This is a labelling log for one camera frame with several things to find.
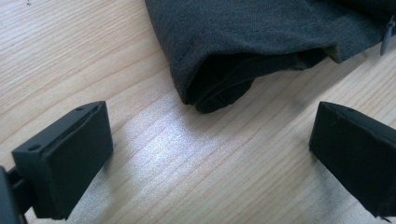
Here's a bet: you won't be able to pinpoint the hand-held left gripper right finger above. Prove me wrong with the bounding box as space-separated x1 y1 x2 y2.
308 101 396 218

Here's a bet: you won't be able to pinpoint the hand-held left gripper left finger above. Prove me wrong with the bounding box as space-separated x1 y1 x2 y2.
11 100 114 220

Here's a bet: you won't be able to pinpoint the dark grey pants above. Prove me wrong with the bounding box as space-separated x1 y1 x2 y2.
144 0 396 115

